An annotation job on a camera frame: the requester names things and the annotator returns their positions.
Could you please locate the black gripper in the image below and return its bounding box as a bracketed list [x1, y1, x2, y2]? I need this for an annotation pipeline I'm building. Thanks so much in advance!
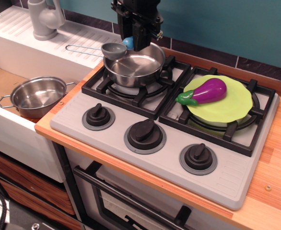
[111, 0, 164, 51]

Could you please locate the blue handled grey spoon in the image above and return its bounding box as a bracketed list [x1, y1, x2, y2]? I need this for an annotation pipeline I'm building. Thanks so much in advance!
[101, 36, 134, 60]

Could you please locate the purple toy eggplant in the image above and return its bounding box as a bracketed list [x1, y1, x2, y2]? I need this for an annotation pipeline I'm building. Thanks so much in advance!
[175, 78, 227, 106]

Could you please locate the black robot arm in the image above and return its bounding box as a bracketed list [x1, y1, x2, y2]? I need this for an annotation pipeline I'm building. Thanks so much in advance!
[111, 0, 164, 51]

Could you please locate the black left stove knob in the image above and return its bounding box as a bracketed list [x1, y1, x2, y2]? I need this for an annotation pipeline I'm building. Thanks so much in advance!
[82, 103, 116, 131]

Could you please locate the black stove knob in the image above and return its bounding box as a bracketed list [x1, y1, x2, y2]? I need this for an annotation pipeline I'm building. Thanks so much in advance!
[124, 119, 167, 155]
[82, 103, 116, 131]
[179, 143, 218, 176]

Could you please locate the black middle stove knob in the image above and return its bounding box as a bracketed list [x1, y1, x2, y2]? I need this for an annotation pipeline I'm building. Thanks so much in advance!
[124, 119, 167, 155]

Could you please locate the lime green plate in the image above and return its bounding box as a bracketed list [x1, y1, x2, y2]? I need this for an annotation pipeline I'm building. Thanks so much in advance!
[183, 75, 253, 123]

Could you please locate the black right stove knob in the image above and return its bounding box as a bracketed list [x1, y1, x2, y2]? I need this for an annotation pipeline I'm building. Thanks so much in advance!
[179, 143, 218, 176]

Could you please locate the grey toy stove top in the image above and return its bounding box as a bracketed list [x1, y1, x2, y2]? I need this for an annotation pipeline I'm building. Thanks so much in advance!
[49, 61, 281, 211]

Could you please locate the black left burner grate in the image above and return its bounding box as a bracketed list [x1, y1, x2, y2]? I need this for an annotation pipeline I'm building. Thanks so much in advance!
[82, 56, 192, 120]

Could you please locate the black burner grate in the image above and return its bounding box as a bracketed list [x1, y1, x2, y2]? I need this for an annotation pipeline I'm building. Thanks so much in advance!
[159, 67, 279, 157]
[82, 56, 192, 120]

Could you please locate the black right burner grate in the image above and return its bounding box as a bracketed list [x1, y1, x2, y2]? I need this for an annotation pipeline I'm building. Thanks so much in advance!
[159, 67, 279, 157]

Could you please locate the grey toy faucet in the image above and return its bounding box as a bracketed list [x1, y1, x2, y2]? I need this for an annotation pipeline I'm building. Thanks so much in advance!
[28, 0, 65, 41]

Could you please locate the white toy sink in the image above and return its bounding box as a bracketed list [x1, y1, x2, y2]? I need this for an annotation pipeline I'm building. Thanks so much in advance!
[0, 6, 120, 183]

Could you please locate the wood front drawer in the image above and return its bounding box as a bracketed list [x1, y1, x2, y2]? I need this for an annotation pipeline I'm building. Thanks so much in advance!
[0, 152, 82, 230]

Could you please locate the steel saucepan with handle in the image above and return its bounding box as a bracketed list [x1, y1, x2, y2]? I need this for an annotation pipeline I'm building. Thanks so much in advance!
[65, 43, 166, 88]

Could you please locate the steel two-handled pot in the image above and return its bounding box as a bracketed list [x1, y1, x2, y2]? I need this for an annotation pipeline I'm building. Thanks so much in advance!
[0, 76, 76, 119]

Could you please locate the oven door with handle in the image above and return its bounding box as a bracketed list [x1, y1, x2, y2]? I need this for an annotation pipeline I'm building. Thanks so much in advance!
[72, 161, 227, 230]

